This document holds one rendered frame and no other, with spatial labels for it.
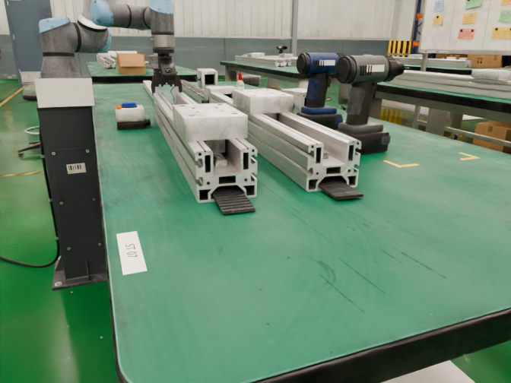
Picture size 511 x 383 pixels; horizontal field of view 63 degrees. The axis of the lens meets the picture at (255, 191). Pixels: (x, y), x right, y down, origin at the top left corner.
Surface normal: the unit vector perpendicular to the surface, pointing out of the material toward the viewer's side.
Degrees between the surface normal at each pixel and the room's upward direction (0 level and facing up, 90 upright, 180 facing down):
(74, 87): 90
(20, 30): 90
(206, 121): 90
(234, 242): 0
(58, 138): 90
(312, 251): 0
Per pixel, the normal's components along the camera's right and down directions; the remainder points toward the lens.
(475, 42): -0.93, 0.11
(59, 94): 0.36, 0.32
